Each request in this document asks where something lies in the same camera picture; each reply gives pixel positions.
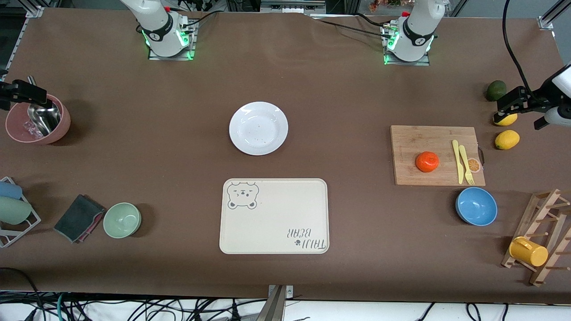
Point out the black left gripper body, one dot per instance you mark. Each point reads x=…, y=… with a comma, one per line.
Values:
x=534, y=100

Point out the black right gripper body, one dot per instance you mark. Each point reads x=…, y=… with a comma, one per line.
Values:
x=9, y=93

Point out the orange mandarin fruit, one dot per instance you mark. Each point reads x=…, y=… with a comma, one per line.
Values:
x=427, y=162

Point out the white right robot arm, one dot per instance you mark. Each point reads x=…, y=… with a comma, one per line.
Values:
x=160, y=31

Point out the white round plate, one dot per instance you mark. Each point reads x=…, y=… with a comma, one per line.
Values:
x=258, y=129

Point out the yellow lemon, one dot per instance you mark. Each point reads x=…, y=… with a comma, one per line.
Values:
x=509, y=120
x=507, y=139

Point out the dark green avocado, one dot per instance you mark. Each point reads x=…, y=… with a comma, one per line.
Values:
x=496, y=91

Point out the stainless steel ladle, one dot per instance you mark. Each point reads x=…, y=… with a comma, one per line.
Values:
x=44, y=118

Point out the pink bowl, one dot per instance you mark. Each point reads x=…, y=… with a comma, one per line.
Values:
x=64, y=125

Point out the yellow plastic fork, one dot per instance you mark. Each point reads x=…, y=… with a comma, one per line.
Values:
x=465, y=158

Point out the toy orange slice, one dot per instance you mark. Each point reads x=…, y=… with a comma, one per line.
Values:
x=475, y=166

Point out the yellow plastic knife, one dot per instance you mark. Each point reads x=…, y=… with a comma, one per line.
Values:
x=457, y=160

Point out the blue bowl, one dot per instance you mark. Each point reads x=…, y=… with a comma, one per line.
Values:
x=476, y=206

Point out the bamboo cutting board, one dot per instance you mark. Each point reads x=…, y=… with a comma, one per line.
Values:
x=410, y=142

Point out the light blue cup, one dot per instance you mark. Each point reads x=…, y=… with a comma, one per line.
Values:
x=9, y=190

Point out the wooden peg drying rack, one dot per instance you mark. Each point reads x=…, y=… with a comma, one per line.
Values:
x=526, y=214

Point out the pale green cup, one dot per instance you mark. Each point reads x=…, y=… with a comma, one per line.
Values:
x=13, y=211

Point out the folded dark grey cloth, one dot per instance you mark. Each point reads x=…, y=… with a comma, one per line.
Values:
x=78, y=216

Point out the yellow plastic mug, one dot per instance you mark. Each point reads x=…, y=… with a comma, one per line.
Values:
x=528, y=252

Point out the pale green bowl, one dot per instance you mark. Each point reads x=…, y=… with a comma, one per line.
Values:
x=122, y=220

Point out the grey metal equipment box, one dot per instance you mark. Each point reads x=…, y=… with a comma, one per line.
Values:
x=292, y=5

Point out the cream bear print tray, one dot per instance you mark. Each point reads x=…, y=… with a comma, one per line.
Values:
x=274, y=218

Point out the aluminium table corner bracket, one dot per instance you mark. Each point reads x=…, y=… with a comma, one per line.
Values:
x=551, y=18
x=35, y=11

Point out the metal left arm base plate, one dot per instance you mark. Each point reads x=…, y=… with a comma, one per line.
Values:
x=424, y=63

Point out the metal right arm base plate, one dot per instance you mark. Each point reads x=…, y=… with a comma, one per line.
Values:
x=151, y=56

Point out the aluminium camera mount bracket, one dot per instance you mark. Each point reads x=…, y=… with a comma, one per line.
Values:
x=279, y=303

